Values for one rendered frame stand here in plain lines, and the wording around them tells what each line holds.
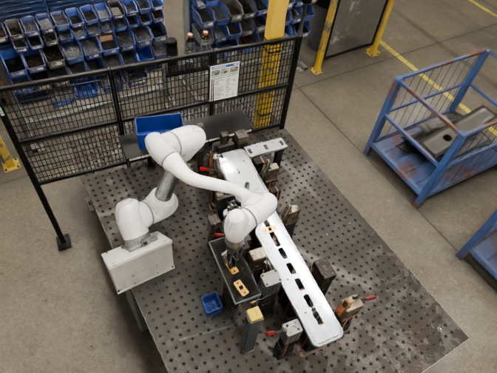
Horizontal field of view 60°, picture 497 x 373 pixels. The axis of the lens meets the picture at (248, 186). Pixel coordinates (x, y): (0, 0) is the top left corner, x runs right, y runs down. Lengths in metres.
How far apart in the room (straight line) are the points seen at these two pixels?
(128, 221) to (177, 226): 0.46
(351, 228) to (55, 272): 2.26
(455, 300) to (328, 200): 1.41
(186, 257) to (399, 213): 2.20
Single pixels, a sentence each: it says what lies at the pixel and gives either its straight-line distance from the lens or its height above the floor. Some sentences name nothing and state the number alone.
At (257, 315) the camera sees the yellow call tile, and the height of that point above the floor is 1.16.
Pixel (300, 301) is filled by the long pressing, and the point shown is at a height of 1.00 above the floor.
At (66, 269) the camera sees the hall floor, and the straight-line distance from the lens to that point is 3.68.
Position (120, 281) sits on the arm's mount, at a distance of 2.59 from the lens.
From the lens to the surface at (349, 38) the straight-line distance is 5.56.
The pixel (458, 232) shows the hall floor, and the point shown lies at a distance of 4.34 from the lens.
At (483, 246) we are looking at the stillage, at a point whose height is 0.16.
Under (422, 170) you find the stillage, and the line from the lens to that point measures 4.43.
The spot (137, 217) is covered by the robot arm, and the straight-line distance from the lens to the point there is 2.54.
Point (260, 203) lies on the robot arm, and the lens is 1.92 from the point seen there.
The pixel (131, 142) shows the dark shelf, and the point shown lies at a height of 1.03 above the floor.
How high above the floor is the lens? 3.10
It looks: 51 degrees down
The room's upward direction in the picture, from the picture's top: 8 degrees clockwise
